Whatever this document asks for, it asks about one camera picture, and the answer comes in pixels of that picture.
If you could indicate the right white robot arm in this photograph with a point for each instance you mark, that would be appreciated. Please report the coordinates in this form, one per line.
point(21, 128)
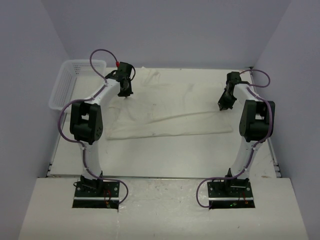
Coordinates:
point(256, 123)

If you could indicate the cream white t shirt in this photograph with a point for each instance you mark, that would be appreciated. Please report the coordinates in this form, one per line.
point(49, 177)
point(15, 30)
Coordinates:
point(166, 106)

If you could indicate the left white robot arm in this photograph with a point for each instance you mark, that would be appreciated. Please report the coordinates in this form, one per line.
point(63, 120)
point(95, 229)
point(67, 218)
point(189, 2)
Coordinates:
point(86, 121)

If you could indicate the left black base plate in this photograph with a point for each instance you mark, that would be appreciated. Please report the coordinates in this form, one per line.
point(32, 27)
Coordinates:
point(96, 194)

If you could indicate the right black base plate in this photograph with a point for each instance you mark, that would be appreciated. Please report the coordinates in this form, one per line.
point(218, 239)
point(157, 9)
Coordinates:
point(230, 194)

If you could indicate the white plastic basket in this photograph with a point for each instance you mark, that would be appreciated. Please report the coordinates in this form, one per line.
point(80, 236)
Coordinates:
point(76, 80)

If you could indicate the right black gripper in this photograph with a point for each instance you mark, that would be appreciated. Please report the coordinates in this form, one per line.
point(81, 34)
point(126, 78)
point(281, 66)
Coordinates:
point(223, 105)

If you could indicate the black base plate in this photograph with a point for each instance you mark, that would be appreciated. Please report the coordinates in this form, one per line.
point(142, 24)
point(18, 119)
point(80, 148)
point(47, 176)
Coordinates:
point(230, 194)
point(96, 194)

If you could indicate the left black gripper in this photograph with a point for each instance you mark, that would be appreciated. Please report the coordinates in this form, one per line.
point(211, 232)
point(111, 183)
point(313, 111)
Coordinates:
point(128, 92)

